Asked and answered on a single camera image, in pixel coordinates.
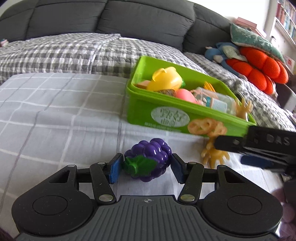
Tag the orange toy bowl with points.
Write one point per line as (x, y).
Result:
(208, 86)

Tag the lower red pumpkin cushion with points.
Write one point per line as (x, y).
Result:
(253, 75)

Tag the upper red pumpkin cushion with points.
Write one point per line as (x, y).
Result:
(267, 65)

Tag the purple toy grapes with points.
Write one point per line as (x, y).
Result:
(147, 160)

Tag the green biscuit tin box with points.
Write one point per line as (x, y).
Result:
(156, 110)

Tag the dark grey sofa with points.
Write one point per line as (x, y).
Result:
(184, 25)

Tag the clear cotton swab jar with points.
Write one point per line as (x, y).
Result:
(215, 101)

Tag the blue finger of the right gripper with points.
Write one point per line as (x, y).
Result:
(256, 162)

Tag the beige toy hand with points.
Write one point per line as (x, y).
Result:
(210, 154)
(243, 108)

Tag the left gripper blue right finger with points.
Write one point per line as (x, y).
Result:
(190, 176)

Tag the blue plush monkey toy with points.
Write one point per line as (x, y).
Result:
(222, 52)

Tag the light grid pattern sheet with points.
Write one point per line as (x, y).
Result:
(52, 120)

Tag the teal patterned pillow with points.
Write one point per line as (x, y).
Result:
(245, 38)

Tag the red pumpkin cushion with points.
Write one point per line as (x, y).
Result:
(267, 65)
(253, 75)

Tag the quilted grey checked blanket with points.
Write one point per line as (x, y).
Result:
(265, 110)

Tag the grey checked sofa cover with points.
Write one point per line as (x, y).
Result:
(105, 54)

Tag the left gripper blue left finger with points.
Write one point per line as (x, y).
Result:
(103, 175)

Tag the white bookshelf with books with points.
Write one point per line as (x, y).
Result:
(280, 25)

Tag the pink ball toy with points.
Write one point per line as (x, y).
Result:
(185, 95)

